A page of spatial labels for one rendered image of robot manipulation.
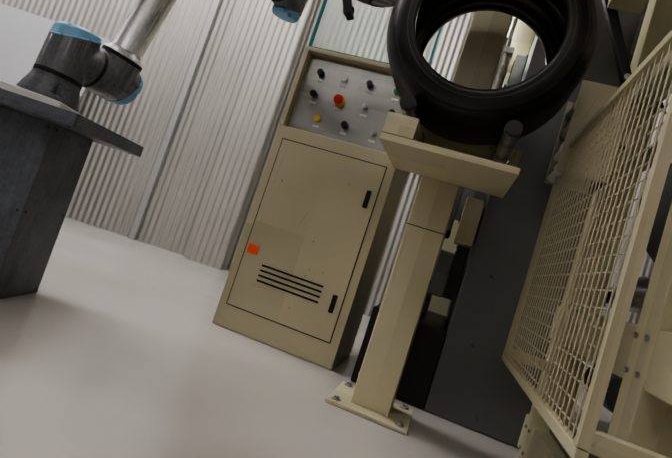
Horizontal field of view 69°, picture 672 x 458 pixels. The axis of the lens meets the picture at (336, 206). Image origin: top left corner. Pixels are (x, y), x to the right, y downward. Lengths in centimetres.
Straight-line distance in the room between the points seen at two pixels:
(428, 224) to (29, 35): 382
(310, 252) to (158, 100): 272
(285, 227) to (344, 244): 26
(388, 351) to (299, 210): 73
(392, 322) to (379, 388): 21
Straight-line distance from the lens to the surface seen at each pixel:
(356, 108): 216
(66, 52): 185
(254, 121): 406
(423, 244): 164
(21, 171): 175
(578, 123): 169
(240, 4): 459
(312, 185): 206
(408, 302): 164
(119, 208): 441
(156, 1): 200
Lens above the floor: 48
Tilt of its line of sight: 4 degrees up
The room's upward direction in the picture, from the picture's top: 18 degrees clockwise
